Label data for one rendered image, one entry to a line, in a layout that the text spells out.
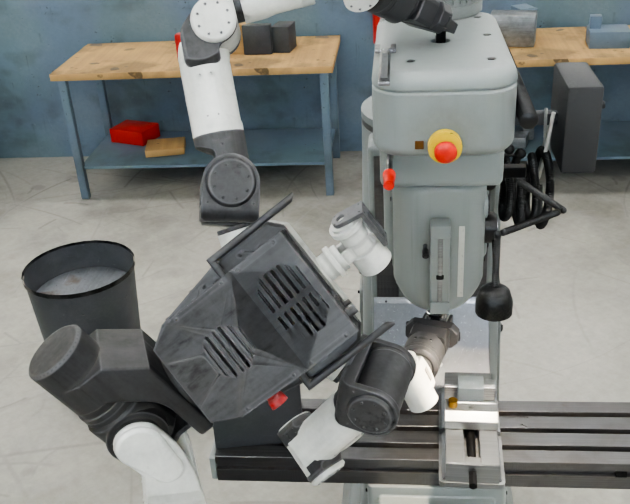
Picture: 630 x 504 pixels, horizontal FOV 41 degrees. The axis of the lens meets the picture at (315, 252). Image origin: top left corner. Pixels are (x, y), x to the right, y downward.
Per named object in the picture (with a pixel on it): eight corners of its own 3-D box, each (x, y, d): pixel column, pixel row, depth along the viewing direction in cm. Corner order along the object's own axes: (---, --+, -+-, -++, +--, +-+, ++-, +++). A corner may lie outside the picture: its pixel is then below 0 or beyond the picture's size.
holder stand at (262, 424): (304, 442, 208) (299, 376, 199) (215, 449, 207) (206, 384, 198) (302, 410, 219) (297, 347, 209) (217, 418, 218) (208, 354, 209)
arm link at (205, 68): (174, 23, 153) (197, 143, 154) (163, 3, 140) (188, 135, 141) (236, 11, 153) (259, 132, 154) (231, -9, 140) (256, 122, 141)
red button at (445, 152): (457, 165, 147) (457, 143, 145) (434, 165, 147) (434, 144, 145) (456, 158, 150) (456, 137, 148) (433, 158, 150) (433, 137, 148)
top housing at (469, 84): (518, 158, 151) (523, 71, 143) (371, 161, 153) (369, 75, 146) (492, 80, 192) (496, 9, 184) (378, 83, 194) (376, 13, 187)
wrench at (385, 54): (395, 86, 140) (395, 81, 139) (372, 86, 140) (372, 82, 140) (396, 47, 161) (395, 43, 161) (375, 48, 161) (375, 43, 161)
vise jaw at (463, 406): (497, 431, 197) (498, 417, 195) (444, 428, 199) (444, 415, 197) (496, 414, 202) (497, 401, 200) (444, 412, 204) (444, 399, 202)
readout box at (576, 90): (600, 173, 195) (610, 85, 185) (560, 174, 196) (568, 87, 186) (584, 142, 212) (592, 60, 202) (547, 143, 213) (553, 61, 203)
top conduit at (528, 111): (538, 129, 151) (539, 111, 149) (514, 130, 151) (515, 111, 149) (509, 60, 190) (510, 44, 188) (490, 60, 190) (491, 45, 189)
